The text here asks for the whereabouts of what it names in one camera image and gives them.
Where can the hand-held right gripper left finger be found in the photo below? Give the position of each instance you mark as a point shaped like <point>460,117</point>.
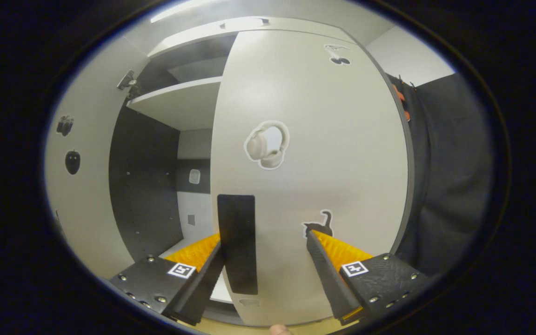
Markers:
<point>203,284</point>

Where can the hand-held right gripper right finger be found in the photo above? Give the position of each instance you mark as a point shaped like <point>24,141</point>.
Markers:
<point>328,274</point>

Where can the grey cabinet door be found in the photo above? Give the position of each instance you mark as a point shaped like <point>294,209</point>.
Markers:
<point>86,209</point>
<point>333,139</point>

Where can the grey cabinet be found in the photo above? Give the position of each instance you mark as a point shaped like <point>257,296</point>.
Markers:
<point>142,186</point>

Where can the white cabinet shelf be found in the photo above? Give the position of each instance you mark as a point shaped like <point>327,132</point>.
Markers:
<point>179,104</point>

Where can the metal door hinge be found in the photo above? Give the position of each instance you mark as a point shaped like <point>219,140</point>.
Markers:
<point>127,80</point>

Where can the grey cabinet drawer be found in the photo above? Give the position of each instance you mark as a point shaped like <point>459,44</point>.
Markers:
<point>193,37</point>

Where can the black backdrop cloth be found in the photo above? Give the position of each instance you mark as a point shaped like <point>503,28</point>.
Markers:
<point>454,177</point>

